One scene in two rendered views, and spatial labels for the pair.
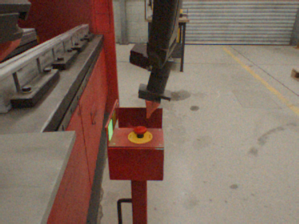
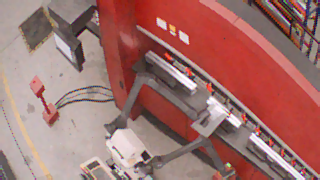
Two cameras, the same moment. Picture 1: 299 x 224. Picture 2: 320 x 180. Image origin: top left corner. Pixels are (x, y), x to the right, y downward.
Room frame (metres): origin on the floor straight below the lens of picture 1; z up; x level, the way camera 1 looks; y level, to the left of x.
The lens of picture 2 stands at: (1.27, -1.06, 4.46)
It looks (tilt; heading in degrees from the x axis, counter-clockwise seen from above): 60 degrees down; 144
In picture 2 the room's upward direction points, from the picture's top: 6 degrees counter-clockwise
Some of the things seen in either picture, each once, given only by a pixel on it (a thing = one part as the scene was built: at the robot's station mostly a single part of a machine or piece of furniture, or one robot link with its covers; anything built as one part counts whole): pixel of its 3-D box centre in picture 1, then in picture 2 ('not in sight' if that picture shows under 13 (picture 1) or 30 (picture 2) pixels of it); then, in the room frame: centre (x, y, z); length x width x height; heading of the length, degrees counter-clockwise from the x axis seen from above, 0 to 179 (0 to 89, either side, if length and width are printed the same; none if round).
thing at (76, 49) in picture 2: not in sight; (68, 45); (-1.03, -0.33, 1.42); 0.45 x 0.12 x 0.36; 7
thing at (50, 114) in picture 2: not in sight; (43, 100); (-1.43, -0.79, 0.41); 0.25 x 0.20 x 0.83; 96
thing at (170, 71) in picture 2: not in sight; (170, 72); (-0.44, 0.30, 0.92); 0.50 x 0.06 x 0.10; 6
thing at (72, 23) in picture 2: not in sight; (71, 30); (-1.09, -0.25, 1.53); 0.51 x 0.25 x 0.85; 7
